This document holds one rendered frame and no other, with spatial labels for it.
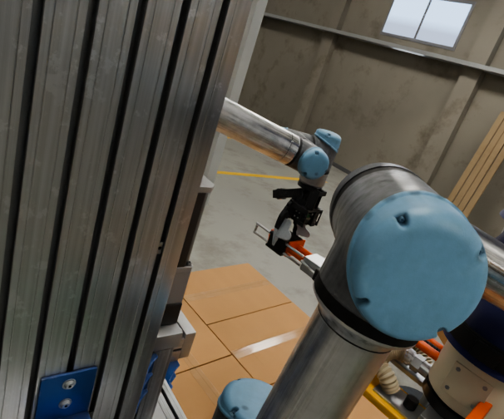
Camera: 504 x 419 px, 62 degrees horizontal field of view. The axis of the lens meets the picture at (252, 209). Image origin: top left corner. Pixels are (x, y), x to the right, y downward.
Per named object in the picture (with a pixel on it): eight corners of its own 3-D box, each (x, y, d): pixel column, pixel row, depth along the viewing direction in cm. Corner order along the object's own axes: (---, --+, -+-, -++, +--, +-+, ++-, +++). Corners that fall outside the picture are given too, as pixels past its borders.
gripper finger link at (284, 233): (279, 251, 120) (296, 224, 120) (264, 240, 124) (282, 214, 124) (284, 253, 123) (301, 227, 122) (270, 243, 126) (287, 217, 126)
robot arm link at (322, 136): (309, 124, 117) (336, 131, 120) (296, 161, 121) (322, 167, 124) (321, 132, 110) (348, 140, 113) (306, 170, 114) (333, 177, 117)
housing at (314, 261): (330, 278, 122) (335, 265, 121) (316, 283, 117) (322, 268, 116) (312, 265, 127) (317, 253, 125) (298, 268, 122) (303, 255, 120)
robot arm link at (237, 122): (143, 42, 78) (342, 151, 98) (141, 38, 87) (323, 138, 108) (118, 100, 81) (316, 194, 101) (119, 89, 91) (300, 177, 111)
